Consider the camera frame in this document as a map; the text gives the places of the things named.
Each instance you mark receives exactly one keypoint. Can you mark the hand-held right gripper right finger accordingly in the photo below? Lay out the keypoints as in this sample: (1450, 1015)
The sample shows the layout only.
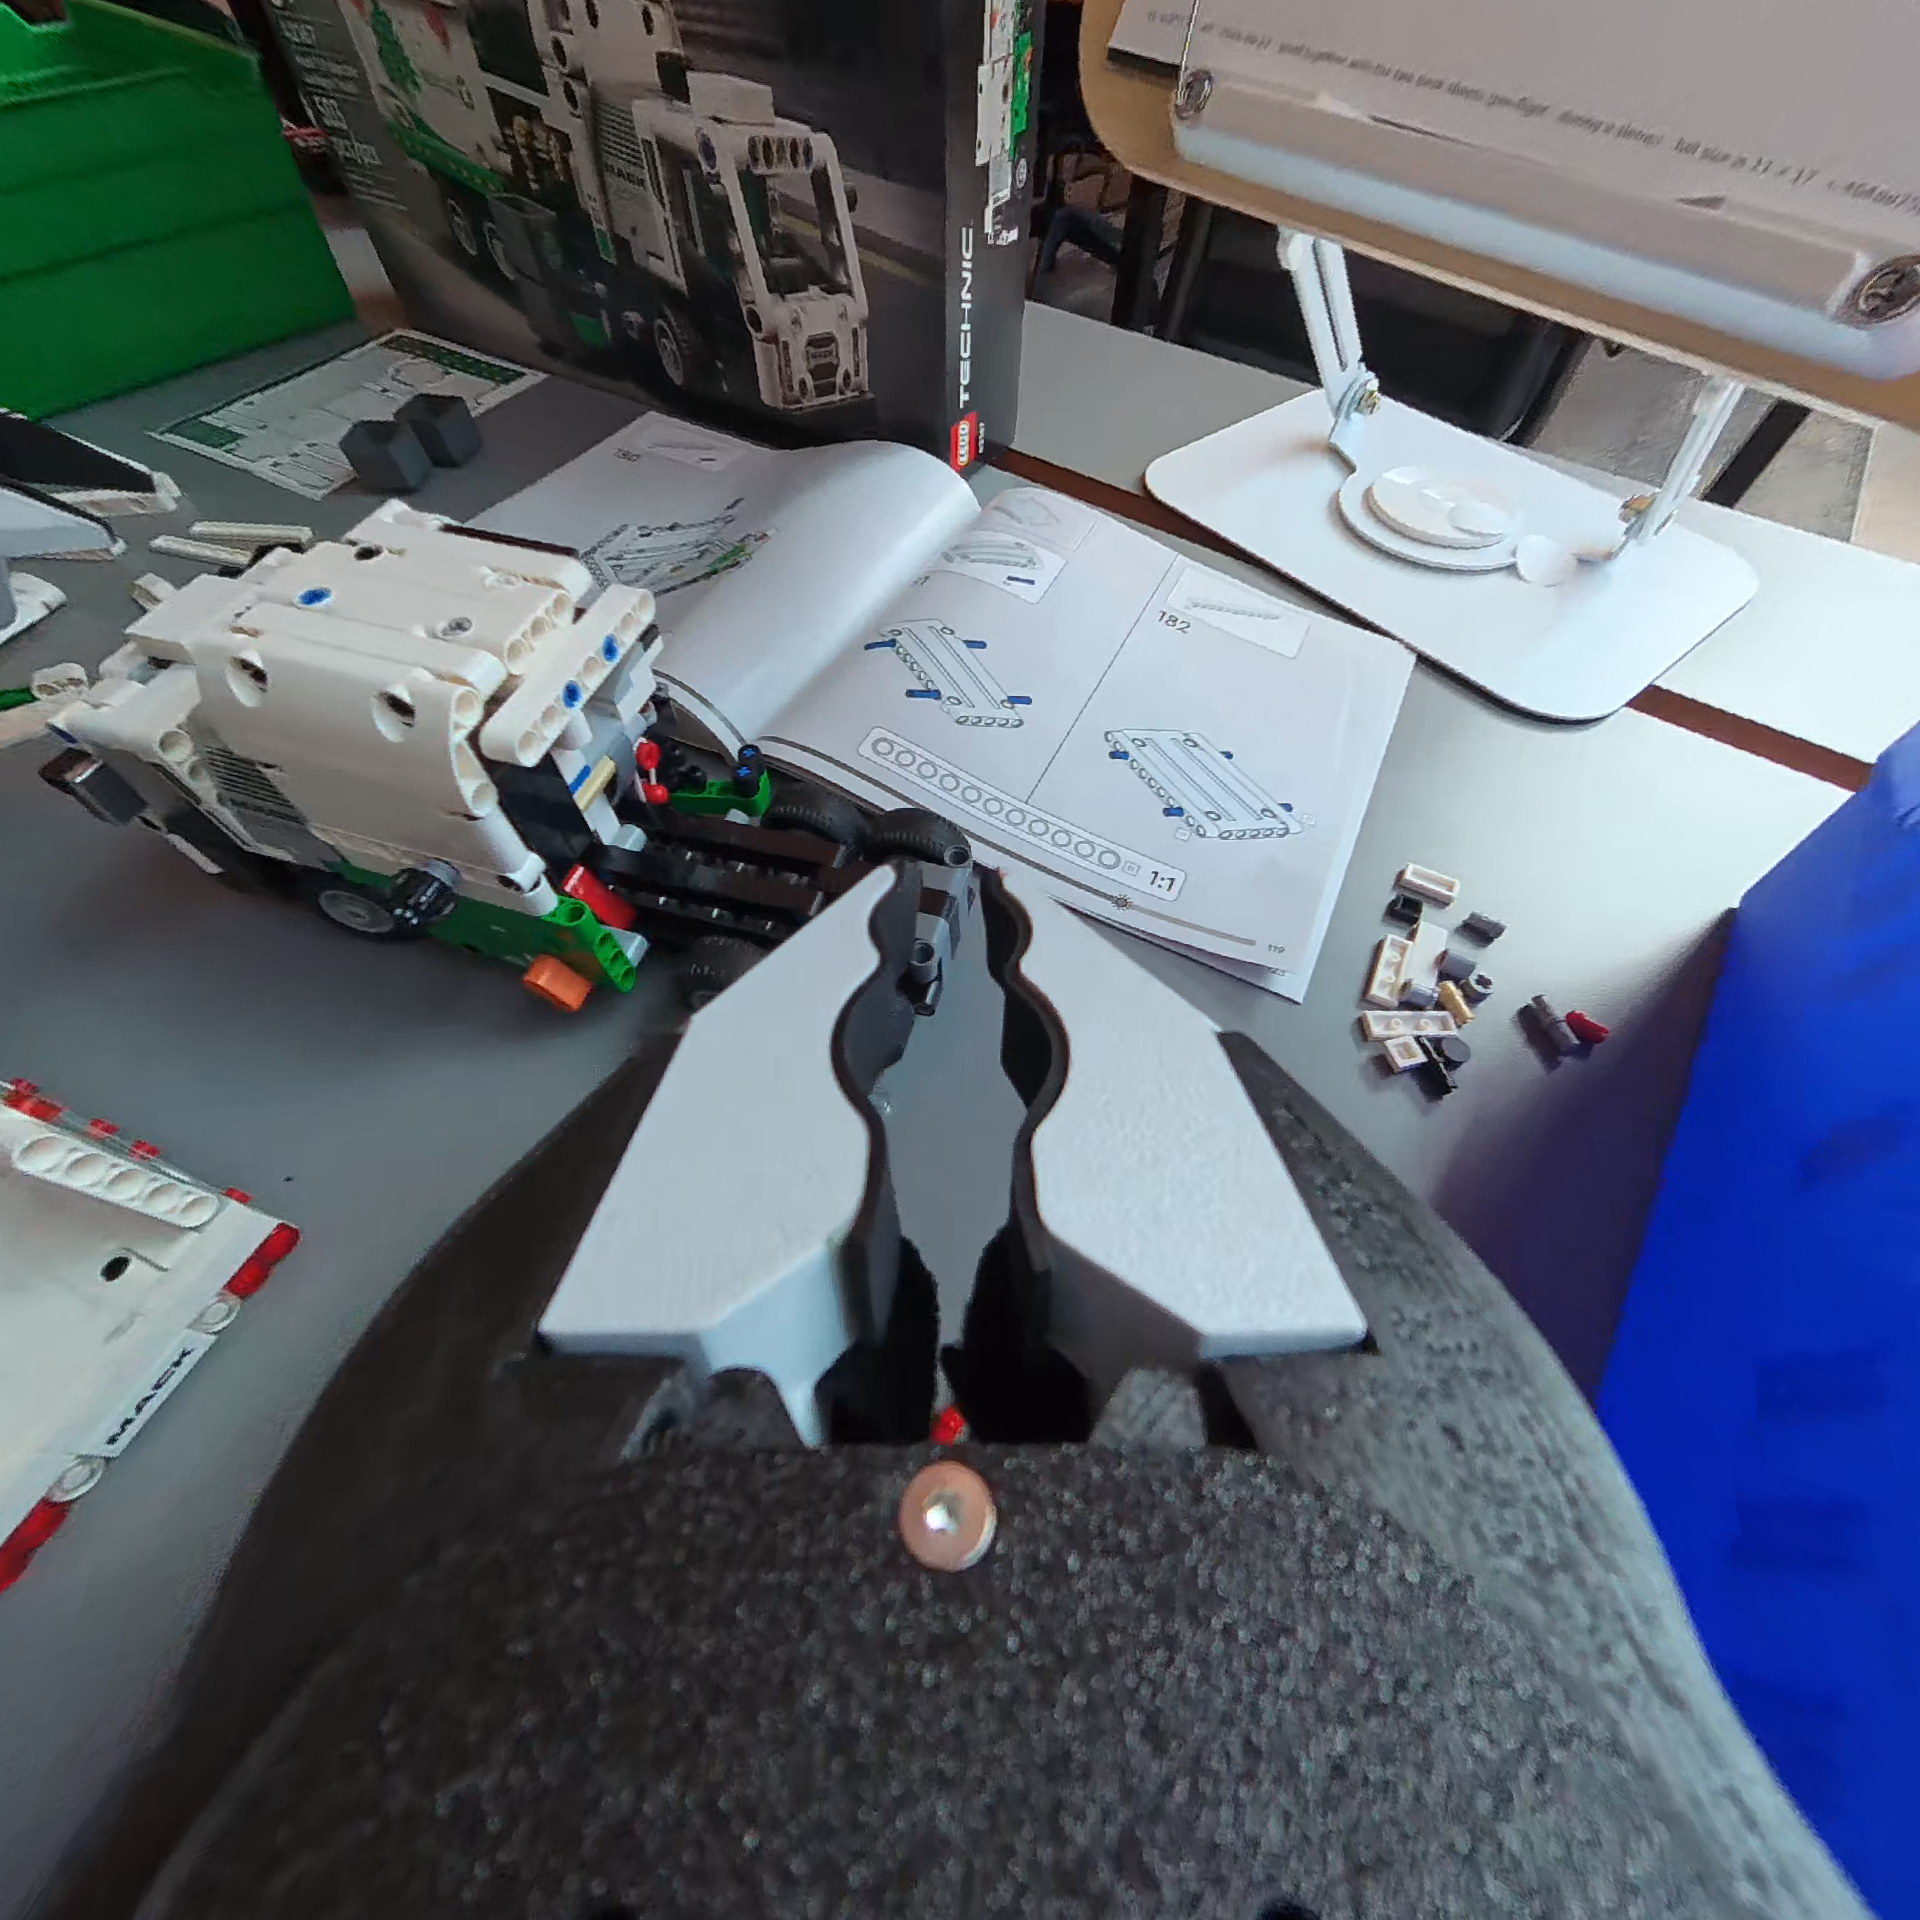
(1171, 1184)

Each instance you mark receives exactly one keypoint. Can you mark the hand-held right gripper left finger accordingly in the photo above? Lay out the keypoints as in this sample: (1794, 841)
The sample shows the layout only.
(721, 1184)

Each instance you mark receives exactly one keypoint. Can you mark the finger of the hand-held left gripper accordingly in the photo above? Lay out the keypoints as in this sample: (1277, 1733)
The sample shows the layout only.
(23, 600)
(44, 523)

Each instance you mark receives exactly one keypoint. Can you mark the white green lego truck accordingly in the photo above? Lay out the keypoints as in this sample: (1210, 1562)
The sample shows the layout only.
(375, 661)

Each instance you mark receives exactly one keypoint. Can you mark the white lego hopper assembly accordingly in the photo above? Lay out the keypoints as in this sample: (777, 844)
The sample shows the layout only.
(106, 1319)

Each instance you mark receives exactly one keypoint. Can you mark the scattered white lego beams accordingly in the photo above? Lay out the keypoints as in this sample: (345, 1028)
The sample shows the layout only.
(247, 540)

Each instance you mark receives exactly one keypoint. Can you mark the lego sticker sheet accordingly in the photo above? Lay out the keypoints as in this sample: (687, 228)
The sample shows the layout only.
(269, 420)

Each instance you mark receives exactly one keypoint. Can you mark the dark grey lego cube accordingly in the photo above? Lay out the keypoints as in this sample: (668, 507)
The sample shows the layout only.
(381, 457)
(447, 428)

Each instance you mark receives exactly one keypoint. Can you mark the dark grey lego pin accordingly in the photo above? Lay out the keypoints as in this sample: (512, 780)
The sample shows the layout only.
(1545, 1023)

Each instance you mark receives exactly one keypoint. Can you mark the small red lego piece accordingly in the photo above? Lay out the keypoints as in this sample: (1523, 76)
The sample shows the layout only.
(1586, 1028)

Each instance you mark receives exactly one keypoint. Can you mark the open lego instruction booklet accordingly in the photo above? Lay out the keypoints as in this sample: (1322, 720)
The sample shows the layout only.
(1125, 720)

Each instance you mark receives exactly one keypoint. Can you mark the lego truck set box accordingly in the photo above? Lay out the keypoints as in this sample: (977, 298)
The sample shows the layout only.
(675, 224)

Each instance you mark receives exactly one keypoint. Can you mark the pile of small tan pieces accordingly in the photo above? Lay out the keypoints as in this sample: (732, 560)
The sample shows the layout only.
(1411, 1027)

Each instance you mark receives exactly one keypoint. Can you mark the green plastic bin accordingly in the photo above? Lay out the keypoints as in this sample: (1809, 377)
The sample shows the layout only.
(149, 224)

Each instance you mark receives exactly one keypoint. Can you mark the white folding stand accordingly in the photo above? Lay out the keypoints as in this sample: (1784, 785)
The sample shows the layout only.
(1349, 600)

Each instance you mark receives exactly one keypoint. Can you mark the blue plastic bin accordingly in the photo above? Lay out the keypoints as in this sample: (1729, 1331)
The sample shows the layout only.
(1799, 1200)

